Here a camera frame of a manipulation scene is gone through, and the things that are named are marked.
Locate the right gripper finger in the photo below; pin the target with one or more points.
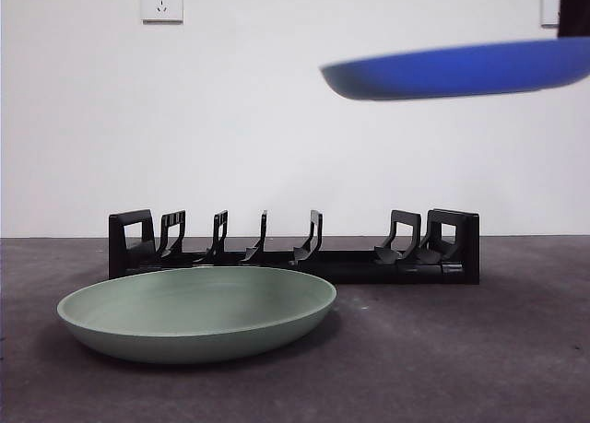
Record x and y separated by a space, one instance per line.
575 8

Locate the blue plate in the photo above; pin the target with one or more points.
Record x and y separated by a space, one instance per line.
461 70

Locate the pale green plate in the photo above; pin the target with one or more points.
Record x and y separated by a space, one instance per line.
198 312

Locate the black plastic plate rack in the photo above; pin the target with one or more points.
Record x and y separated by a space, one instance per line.
369 271

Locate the white wall socket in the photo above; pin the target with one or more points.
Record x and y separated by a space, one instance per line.
162 15
549 13

